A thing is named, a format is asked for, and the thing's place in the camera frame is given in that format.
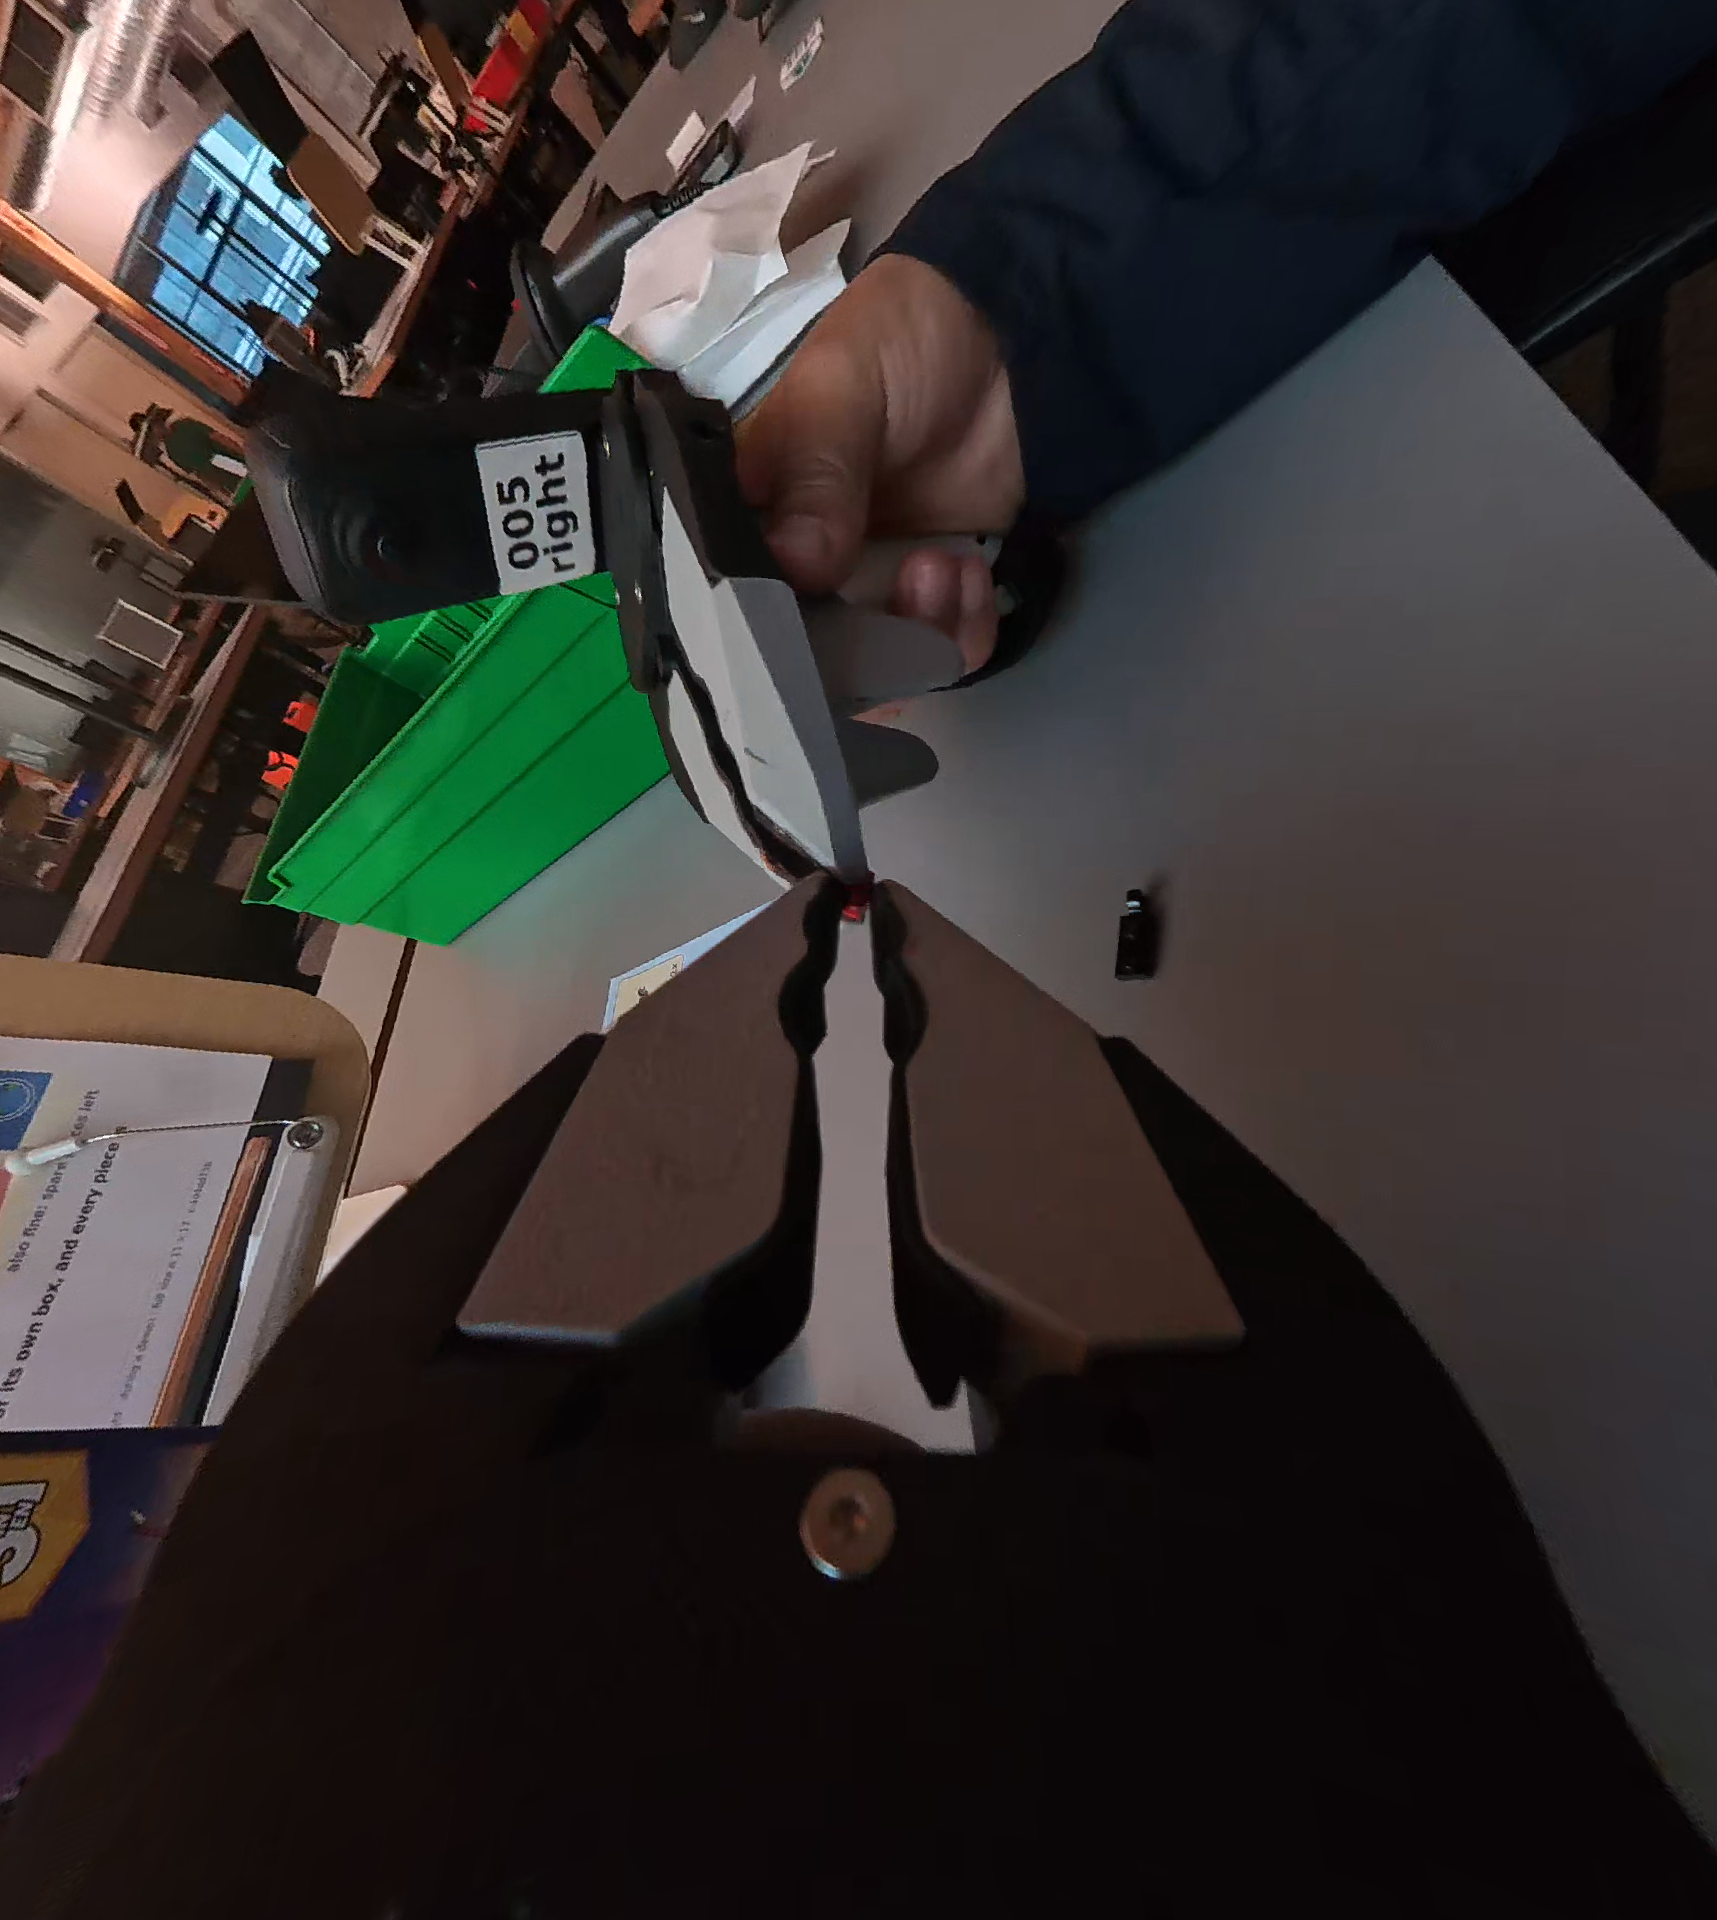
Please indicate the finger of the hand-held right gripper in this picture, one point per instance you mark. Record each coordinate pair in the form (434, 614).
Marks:
(798, 721)
(693, 645)

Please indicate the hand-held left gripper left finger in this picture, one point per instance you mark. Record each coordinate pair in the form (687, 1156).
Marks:
(649, 1140)

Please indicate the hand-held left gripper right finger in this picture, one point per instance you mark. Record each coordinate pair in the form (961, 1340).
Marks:
(1053, 1155)

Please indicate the small red lego piece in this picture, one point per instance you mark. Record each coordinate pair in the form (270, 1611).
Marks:
(852, 900)

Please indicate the person's right forearm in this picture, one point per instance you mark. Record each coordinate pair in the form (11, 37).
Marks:
(1247, 180)

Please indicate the lego instruction booklet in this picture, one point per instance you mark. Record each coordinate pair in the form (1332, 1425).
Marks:
(640, 990)

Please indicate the small black lego piece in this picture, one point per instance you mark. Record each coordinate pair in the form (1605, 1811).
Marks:
(1135, 932)

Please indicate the person's right hand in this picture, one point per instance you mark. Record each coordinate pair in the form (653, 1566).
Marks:
(888, 435)

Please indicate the green plastic bin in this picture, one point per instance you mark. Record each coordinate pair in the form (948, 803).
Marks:
(498, 750)

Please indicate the large window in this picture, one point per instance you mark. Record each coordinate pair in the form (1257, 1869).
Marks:
(220, 240)

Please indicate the black handheld device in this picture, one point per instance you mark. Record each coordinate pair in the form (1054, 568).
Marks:
(595, 248)

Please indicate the white cylindrical bar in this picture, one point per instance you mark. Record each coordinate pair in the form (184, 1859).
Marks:
(290, 1200)

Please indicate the white crumpled tissue paper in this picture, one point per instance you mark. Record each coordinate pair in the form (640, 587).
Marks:
(715, 255)

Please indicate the white paper slip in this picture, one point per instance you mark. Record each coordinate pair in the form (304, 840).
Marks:
(711, 116)

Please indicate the wooden board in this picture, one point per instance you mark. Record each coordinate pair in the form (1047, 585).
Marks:
(123, 990)

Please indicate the printed instruction sheet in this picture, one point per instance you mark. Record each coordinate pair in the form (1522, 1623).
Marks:
(78, 1244)

